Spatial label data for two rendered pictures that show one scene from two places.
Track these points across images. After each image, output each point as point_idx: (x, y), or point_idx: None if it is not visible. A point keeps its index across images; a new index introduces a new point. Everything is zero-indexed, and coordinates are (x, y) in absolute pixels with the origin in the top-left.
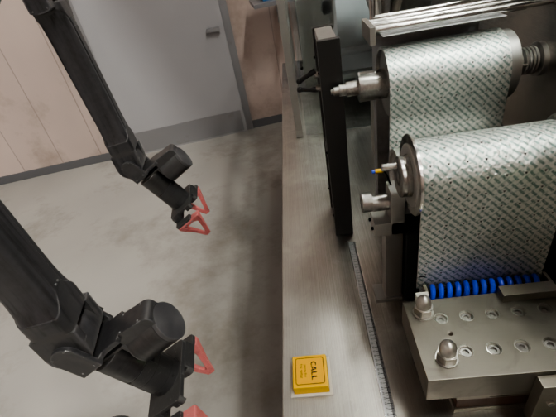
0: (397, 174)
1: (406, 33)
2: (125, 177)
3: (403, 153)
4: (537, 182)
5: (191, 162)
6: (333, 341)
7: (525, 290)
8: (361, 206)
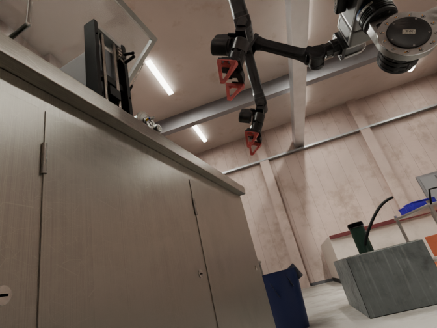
0: (150, 122)
1: (71, 65)
2: (252, 40)
3: (142, 117)
4: None
5: (211, 52)
6: None
7: None
8: (158, 129)
